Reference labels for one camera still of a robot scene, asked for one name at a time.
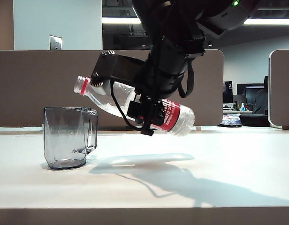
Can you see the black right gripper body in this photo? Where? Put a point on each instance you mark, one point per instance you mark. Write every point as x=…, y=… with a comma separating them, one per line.
x=168, y=70

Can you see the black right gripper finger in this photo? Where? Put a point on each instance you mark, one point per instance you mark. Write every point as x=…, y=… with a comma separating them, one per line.
x=118, y=68
x=137, y=110

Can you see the red-labelled clear water bottle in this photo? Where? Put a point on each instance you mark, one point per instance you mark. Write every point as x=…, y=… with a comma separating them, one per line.
x=182, y=119

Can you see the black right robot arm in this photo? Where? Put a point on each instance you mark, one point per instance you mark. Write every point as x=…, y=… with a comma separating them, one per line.
x=168, y=16

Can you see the clear grey faceted mug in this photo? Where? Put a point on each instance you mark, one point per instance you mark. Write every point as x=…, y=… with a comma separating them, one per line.
x=62, y=140

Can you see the blue spray bottle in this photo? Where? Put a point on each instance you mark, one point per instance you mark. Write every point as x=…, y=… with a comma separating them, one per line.
x=242, y=107

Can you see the long ceiling light strip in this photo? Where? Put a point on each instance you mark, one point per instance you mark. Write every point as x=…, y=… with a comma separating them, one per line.
x=121, y=20

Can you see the black sign with numeral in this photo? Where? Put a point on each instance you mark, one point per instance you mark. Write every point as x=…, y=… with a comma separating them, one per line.
x=228, y=91

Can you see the black computer monitor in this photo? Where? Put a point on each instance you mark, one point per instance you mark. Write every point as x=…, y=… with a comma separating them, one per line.
x=250, y=93

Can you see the black office chair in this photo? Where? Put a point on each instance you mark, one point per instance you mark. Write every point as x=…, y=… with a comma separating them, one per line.
x=260, y=100

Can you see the black round zip case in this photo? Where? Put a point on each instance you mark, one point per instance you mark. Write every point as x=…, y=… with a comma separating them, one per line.
x=254, y=119

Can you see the narrow brown desk partition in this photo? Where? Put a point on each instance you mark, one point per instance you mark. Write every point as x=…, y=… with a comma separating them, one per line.
x=283, y=89

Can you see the metal wall switch plate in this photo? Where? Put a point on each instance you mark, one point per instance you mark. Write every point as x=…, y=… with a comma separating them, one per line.
x=56, y=42

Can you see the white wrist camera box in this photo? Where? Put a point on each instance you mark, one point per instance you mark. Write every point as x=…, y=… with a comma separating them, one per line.
x=226, y=18

